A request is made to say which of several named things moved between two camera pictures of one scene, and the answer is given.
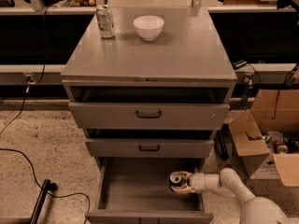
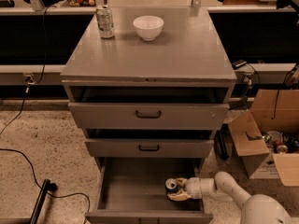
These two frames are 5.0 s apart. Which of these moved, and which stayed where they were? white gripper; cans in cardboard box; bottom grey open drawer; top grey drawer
Moved: white gripper
Stayed: cans in cardboard box; top grey drawer; bottom grey open drawer
